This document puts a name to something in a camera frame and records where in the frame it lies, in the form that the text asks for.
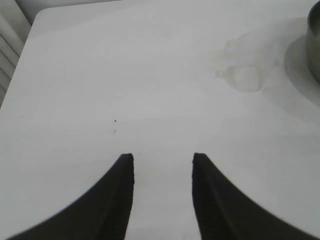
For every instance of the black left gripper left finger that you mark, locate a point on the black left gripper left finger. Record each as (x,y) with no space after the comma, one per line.
(105,207)

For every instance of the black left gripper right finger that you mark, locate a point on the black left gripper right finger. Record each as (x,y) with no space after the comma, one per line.
(220,210)

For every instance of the stainless steel mixing bowl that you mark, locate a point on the stainless steel mixing bowl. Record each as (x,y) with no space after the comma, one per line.
(314,50)

